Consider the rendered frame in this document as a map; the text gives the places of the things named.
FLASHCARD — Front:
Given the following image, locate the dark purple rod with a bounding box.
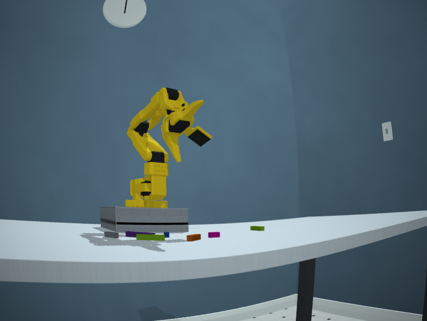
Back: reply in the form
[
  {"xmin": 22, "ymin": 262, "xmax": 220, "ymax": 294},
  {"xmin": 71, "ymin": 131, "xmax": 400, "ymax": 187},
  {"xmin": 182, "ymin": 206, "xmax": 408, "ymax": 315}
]
[{"xmin": 125, "ymin": 231, "xmax": 155, "ymax": 238}]

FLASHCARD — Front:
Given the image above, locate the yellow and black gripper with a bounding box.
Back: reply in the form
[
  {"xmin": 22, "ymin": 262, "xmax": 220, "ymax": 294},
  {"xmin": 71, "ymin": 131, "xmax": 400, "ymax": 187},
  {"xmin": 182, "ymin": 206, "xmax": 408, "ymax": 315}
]
[{"xmin": 161, "ymin": 100, "xmax": 212, "ymax": 163}]

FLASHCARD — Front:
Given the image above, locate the lime green rod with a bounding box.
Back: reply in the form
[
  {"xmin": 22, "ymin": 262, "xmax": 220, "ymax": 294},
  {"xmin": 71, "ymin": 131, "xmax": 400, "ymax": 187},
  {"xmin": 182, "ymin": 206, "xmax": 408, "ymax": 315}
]
[
  {"xmin": 136, "ymin": 234, "xmax": 165, "ymax": 241},
  {"xmin": 250, "ymin": 226, "xmax": 264, "ymax": 231}
]

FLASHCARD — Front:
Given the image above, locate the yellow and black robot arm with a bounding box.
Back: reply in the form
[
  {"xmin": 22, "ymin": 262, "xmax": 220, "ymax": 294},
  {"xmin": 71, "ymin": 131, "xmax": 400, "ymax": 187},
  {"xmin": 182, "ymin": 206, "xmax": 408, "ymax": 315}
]
[{"xmin": 125, "ymin": 88, "xmax": 188, "ymax": 208}]

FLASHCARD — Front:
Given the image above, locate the magenta rod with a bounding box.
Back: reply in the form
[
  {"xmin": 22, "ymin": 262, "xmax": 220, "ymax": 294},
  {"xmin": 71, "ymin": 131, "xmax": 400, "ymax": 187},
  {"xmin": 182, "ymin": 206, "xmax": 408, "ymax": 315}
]
[{"xmin": 208, "ymin": 232, "xmax": 220, "ymax": 238}]

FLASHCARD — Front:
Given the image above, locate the dark grey rod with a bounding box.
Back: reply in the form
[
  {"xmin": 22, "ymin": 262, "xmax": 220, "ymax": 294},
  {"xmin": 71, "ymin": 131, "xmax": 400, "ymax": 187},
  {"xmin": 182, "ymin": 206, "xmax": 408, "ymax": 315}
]
[{"xmin": 104, "ymin": 232, "xmax": 119, "ymax": 238}]

